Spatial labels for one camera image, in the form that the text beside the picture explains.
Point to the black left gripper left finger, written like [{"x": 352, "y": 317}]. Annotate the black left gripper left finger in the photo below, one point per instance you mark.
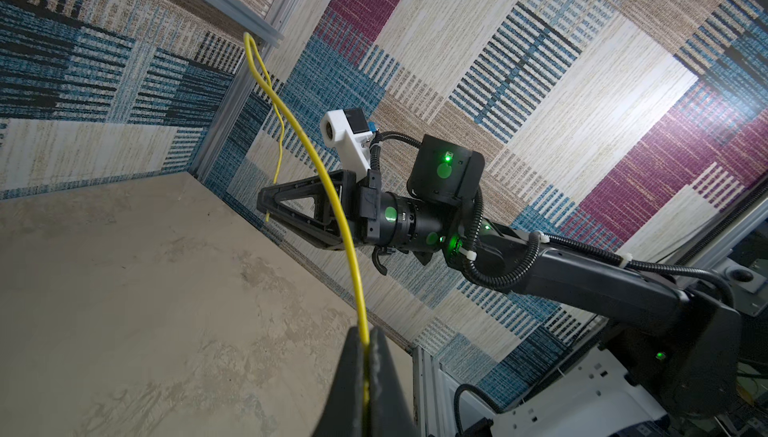
[{"x": 343, "y": 413}]

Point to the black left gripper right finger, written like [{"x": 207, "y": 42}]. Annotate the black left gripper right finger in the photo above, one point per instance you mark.
[{"x": 388, "y": 412}]

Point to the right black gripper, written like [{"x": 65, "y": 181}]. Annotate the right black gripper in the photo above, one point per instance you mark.
[{"x": 360, "y": 202}]

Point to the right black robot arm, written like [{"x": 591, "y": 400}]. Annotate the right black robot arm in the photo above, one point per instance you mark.
[{"x": 443, "y": 172}]

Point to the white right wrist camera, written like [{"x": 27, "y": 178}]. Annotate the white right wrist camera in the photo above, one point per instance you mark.
[{"x": 348, "y": 133}]

